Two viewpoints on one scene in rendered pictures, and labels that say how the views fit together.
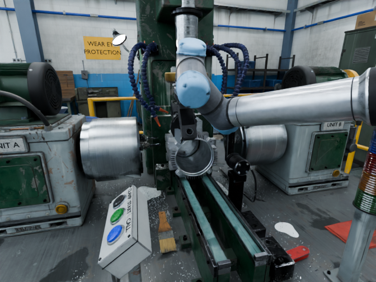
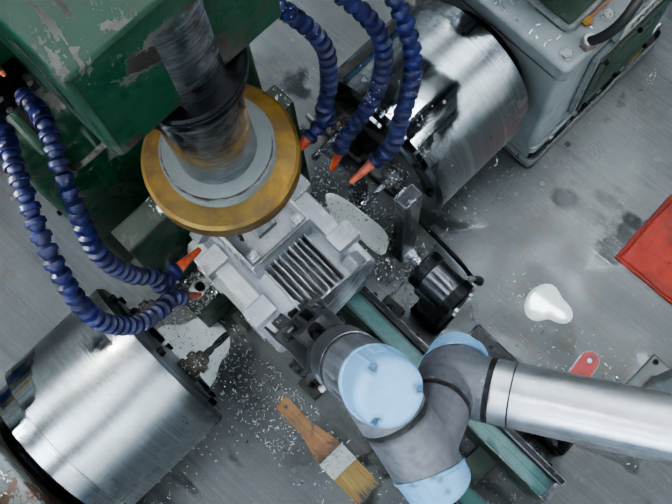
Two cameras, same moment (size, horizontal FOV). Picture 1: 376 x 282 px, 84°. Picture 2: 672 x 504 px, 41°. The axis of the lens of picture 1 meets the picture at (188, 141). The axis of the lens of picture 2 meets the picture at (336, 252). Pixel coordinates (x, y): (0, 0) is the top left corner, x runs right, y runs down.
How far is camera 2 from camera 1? 108 cm
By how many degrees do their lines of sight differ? 58
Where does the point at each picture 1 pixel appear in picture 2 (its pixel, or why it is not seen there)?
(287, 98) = (616, 446)
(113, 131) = (140, 433)
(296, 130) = (553, 85)
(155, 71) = not seen: hidden behind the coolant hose
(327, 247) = (624, 319)
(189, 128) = not seen: hidden behind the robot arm
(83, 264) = not seen: outside the picture
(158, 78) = (55, 109)
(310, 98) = (656, 458)
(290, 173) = (533, 141)
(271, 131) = (491, 130)
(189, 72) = (431, 483)
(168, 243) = (356, 477)
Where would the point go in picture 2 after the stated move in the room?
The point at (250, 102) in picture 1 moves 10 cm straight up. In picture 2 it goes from (539, 427) to (557, 419)
